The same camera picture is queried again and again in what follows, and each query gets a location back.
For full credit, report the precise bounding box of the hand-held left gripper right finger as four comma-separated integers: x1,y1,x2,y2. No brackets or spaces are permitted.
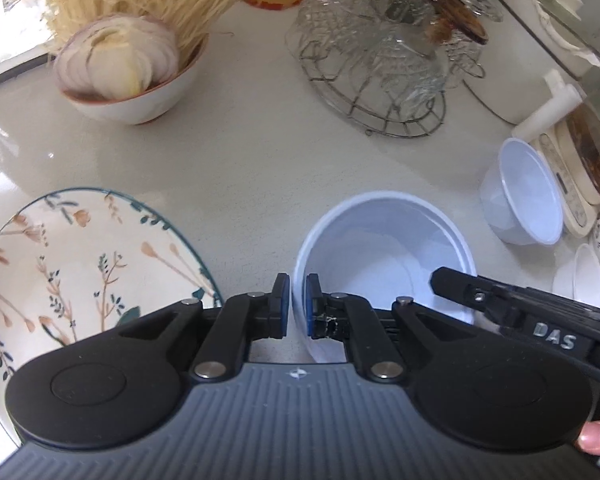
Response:
305,272,476,382

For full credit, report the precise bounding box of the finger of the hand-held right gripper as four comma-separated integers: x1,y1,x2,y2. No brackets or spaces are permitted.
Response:
429,266,525,333

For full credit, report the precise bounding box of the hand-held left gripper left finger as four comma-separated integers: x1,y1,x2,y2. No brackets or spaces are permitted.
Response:
116,273,292,382

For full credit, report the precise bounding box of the small white ceramic bowl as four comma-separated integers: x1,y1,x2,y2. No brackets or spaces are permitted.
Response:
551,243,600,311

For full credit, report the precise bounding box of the translucent white plastic bowl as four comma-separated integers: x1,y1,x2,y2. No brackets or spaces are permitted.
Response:
292,190,478,366
478,137,565,246

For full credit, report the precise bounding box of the floral plate with teal rim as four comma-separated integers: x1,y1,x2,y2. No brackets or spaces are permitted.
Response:
0,187,224,452

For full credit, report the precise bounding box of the white kitchen scale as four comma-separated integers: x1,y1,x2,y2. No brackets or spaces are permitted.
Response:
537,125,600,238

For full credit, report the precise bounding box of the glass electric kettle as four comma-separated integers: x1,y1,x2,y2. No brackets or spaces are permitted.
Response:
565,85,600,206

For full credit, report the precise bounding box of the white electric cooker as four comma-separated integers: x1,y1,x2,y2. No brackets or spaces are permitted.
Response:
462,0,600,126

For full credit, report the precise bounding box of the white bowl with brown rim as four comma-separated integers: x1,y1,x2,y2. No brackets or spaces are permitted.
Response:
60,35,210,126

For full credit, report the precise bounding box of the amber glass cup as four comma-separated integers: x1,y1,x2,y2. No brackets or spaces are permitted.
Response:
422,0,488,46

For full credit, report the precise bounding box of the set of clear glass cups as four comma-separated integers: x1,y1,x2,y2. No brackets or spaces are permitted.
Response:
285,0,506,126

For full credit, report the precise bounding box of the garlic bulb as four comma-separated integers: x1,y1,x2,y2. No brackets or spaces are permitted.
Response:
55,16,180,100

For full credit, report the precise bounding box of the metal wire cup rack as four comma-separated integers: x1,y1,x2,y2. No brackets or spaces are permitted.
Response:
300,37,448,138

